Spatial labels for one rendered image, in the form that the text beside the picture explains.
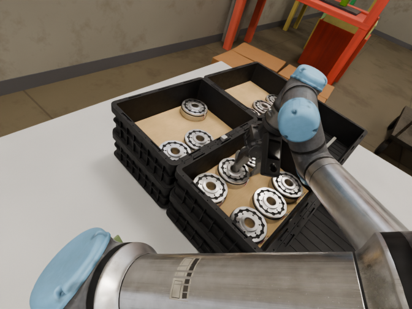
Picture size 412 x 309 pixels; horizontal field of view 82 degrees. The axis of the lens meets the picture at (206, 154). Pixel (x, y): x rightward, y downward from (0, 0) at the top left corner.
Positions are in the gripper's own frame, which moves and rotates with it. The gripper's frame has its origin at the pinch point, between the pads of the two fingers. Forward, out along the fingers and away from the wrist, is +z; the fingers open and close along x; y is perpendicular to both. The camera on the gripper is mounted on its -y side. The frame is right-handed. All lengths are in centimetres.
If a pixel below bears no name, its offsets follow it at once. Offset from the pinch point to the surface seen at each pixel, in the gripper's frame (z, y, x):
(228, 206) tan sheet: 2.6, -11.2, 4.6
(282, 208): -2.0, -11.3, -10.3
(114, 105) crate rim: -3.3, 11.7, 42.6
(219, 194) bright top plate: 0.1, -9.7, 8.4
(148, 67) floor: 92, 212, 49
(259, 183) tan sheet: 1.5, -1.0, -6.2
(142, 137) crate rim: -4.1, 0.5, 32.4
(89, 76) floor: 97, 167, 98
